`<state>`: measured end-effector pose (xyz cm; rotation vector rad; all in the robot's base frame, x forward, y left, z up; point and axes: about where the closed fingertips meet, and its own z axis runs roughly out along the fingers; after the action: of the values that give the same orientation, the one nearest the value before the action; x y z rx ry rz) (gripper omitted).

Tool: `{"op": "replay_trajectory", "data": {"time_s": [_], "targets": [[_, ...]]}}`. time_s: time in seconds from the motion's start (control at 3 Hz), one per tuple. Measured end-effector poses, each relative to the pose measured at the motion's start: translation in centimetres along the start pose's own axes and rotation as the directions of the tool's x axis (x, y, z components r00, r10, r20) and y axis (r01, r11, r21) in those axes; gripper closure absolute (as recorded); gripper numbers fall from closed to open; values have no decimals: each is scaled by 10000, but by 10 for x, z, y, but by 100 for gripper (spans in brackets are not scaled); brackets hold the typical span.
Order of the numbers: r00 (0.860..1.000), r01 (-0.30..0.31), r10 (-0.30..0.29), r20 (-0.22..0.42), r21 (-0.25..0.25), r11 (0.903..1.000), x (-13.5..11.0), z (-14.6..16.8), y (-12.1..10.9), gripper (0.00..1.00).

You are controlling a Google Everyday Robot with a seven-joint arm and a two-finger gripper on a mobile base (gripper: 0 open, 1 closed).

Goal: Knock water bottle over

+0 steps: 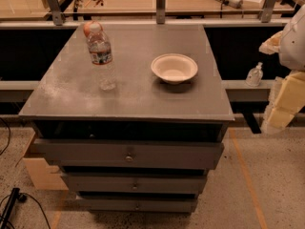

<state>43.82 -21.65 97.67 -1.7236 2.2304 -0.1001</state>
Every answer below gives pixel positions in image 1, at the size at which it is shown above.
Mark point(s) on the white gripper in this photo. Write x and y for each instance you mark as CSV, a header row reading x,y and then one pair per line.
x,y
294,47

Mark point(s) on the clear plastic water bottle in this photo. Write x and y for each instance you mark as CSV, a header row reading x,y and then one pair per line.
x,y
100,50

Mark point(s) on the clear hand sanitizer bottle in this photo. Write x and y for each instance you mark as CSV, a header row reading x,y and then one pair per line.
x,y
255,75

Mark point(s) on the white paper bowl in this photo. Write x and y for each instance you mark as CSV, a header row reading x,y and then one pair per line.
x,y
174,68

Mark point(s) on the grey drawer cabinet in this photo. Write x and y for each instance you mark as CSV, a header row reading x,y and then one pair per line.
x,y
144,146

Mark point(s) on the cardboard box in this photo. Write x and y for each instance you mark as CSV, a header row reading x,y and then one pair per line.
x,y
42,175

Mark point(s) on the grey metal railing frame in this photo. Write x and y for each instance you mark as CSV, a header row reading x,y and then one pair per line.
x,y
60,14

